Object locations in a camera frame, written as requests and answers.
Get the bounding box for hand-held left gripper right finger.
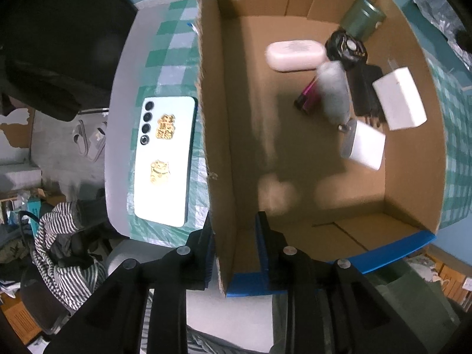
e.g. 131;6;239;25
255;211;461;354

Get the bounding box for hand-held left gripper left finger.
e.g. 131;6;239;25
44;212;215;354

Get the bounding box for blue-edged cardboard box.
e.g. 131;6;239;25
195;0;448;297

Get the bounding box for white charger plug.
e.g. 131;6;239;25
338;119;386;171

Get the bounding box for pink and yellow tube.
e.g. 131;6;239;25
294;77;325;113

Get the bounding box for pale grey oblong object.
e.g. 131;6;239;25
316;61;351;126

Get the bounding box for black rectangular case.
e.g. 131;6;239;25
348;64;388;128

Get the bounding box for white oval case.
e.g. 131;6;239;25
266;39;328;71

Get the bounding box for white rectangular box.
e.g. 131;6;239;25
372;66;428;131

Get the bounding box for black round tape measure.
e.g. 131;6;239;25
325;30;369;69

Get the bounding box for dark green tin can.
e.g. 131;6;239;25
339;0;386;41

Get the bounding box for white smartphone with gold stickers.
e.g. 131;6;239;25
133;96;200;228

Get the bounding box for person's olive trousers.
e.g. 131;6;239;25
369;262;461;325

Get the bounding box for grey slipper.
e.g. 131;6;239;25
86;122;108;162
72;121;91;155

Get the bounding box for striped cloth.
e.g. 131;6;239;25
29;202;107;310

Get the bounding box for black chair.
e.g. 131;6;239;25
20;265;71;334

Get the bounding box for teal box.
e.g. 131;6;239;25
24;199;41;225

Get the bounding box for green checkered tablecloth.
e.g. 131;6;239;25
125;0;472;246

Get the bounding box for black jacket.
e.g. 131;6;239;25
0;0;139;122

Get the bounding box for silver foil sheet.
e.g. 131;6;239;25
413;0;472;67

